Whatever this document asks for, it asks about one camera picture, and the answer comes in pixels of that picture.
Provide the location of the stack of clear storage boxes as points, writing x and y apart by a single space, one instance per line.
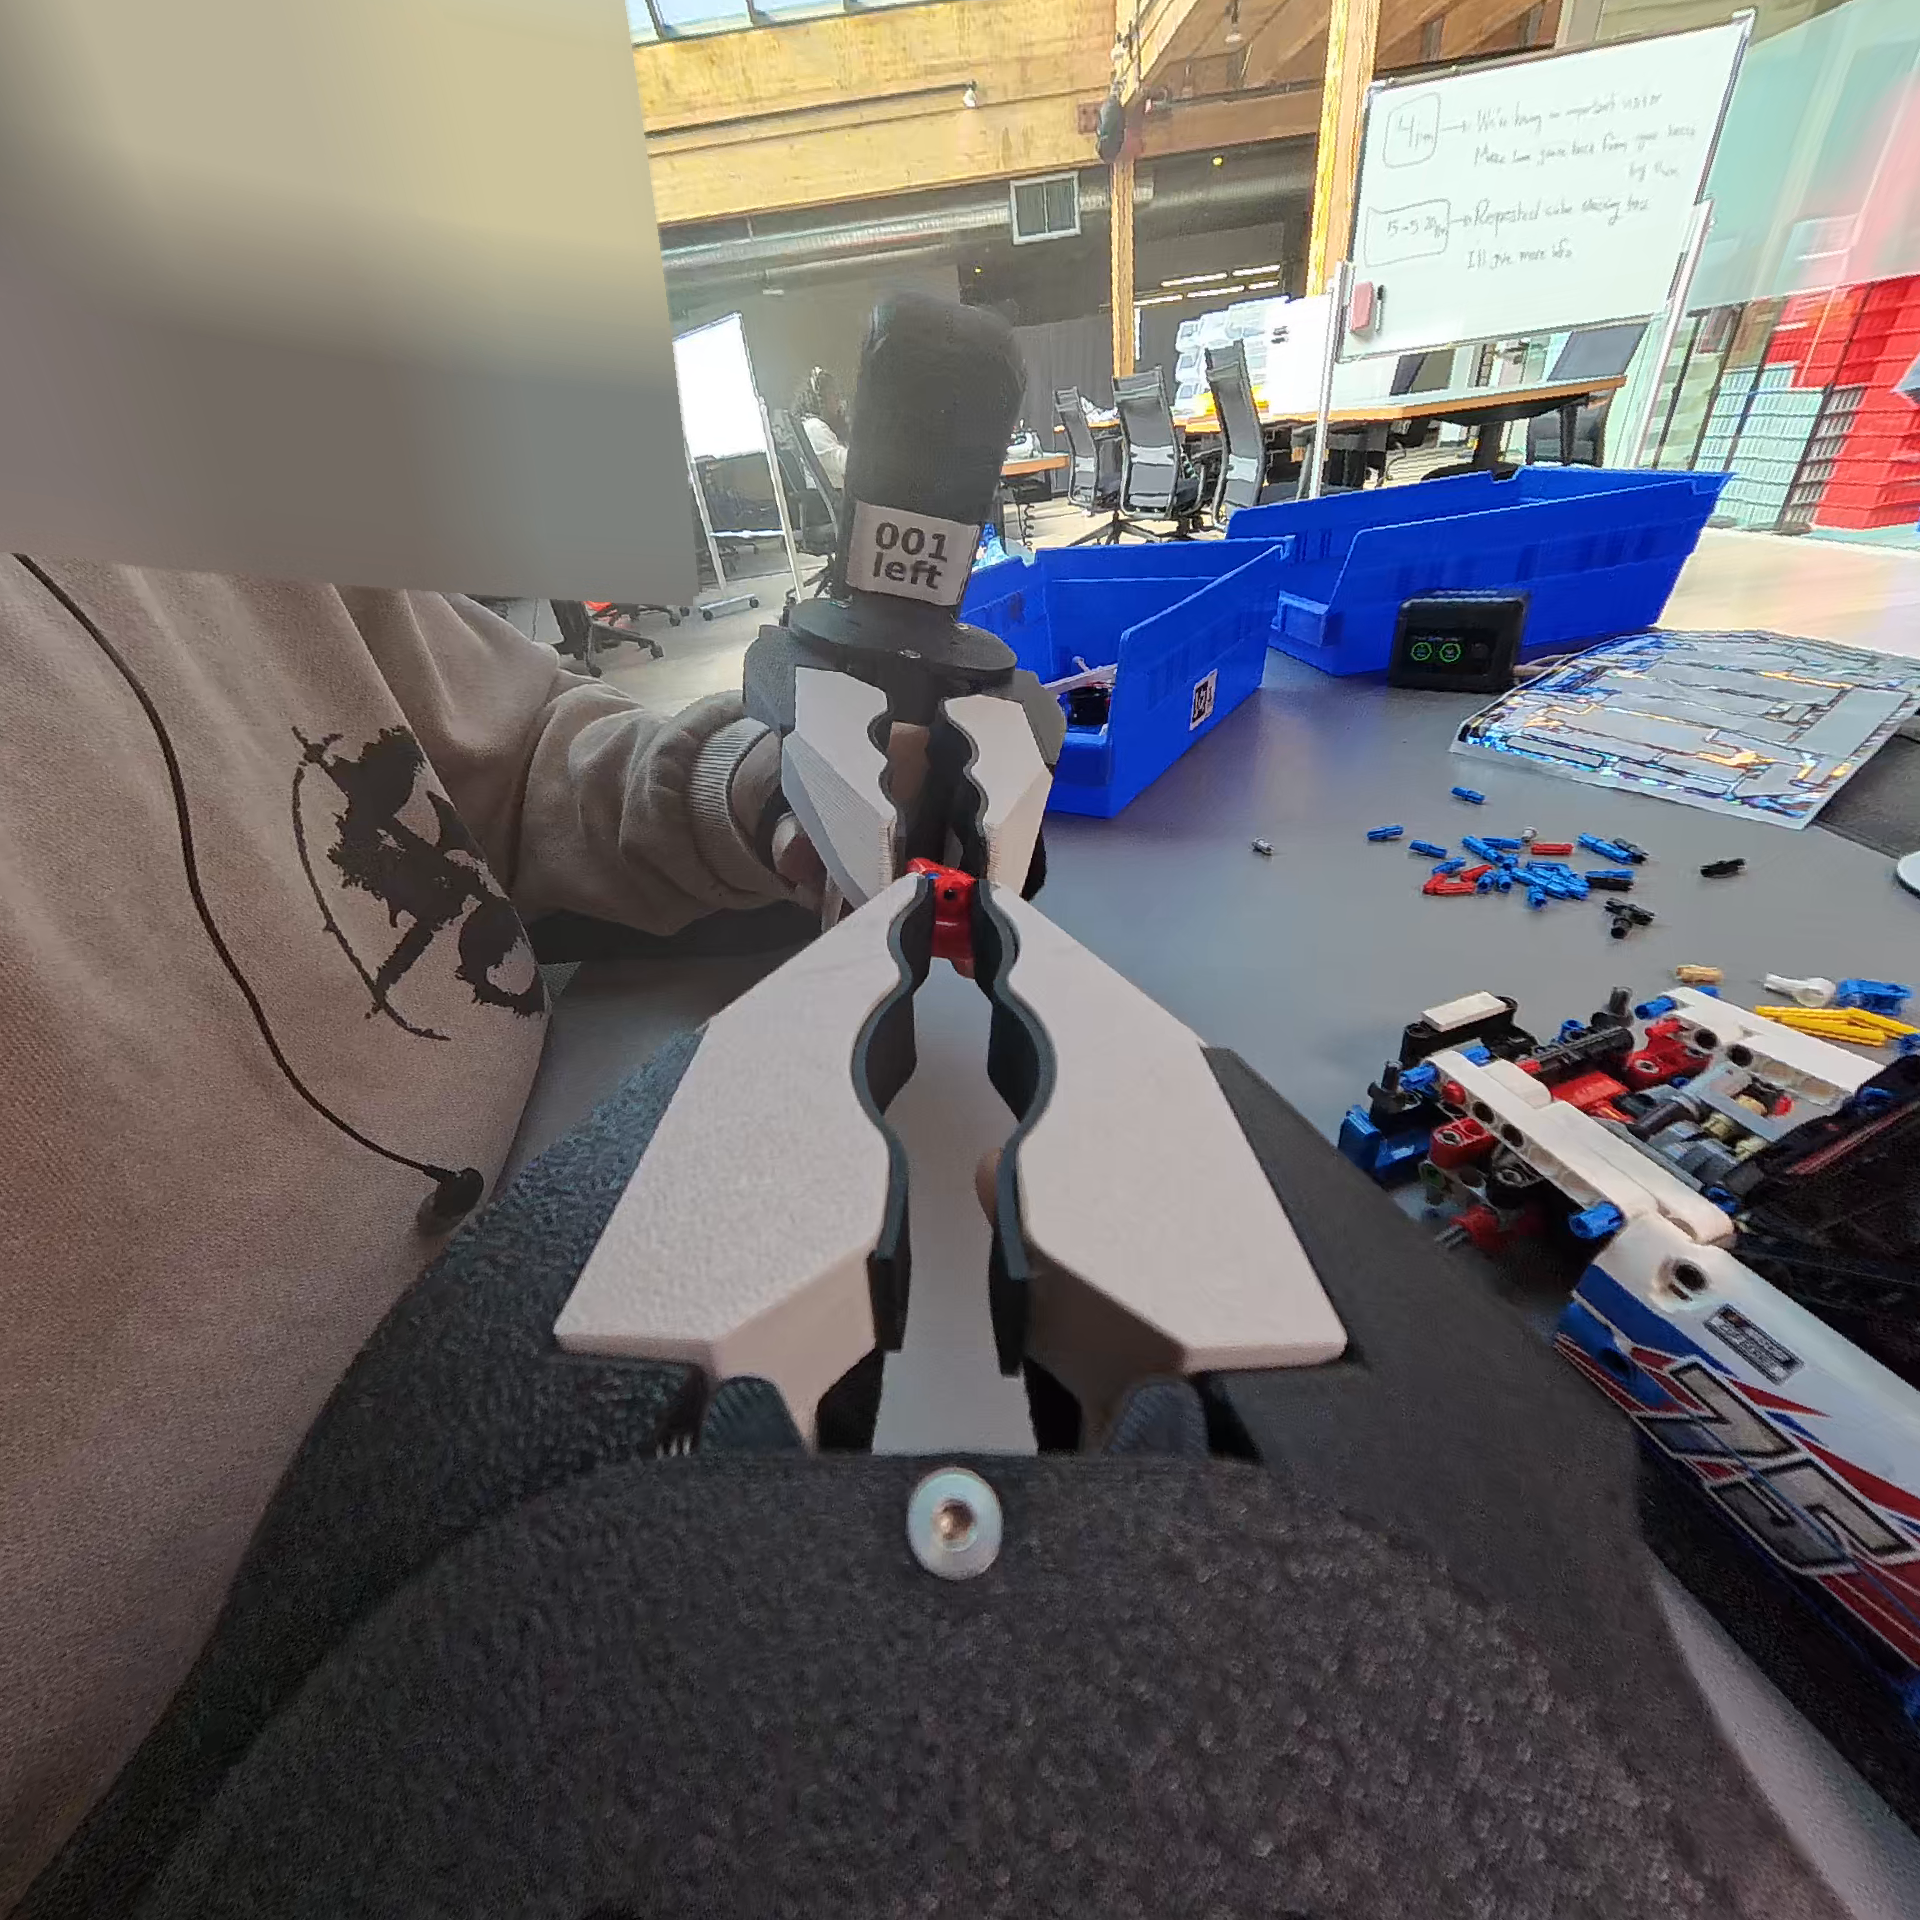
1244 354

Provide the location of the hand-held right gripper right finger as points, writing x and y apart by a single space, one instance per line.
1169 1199

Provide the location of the black brick connector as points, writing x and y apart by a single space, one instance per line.
1626 915

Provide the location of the wall of red blue bins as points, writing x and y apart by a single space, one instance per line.
1828 407

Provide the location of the yellow brick beam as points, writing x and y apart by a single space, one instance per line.
1822 1018
1881 1031

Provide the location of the blue labelled storage bin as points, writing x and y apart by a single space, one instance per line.
1141 674

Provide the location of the pile of small brick pins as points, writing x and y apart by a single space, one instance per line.
1530 868

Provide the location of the grey desk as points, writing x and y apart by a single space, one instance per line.
1273 930

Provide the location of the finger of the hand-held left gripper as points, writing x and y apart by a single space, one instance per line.
1013 780
833 780

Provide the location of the black office chair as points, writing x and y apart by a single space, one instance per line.
1146 443
1238 430
1083 450

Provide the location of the person's right hand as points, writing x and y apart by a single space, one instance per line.
990 1185

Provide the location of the black box with green lights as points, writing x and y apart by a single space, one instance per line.
1454 644

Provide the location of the white brick connector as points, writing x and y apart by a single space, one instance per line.
1801 987

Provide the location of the rolling whiteboard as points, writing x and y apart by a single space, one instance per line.
719 388

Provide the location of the grey brick parts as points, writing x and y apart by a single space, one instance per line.
1089 693

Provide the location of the person's beige hoodie torso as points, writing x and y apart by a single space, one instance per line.
150 1199

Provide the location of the holographic sticker sheet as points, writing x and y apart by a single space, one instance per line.
1695 728

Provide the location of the toy brick race car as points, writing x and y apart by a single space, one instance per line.
1724 1348

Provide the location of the person's left hand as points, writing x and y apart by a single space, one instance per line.
794 855

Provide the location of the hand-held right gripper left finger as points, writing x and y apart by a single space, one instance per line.
719 1199

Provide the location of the blue brick connector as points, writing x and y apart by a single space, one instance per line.
1868 994

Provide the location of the person's left forearm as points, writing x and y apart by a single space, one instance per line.
632 795

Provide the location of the long wooden table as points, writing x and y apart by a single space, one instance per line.
1440 407

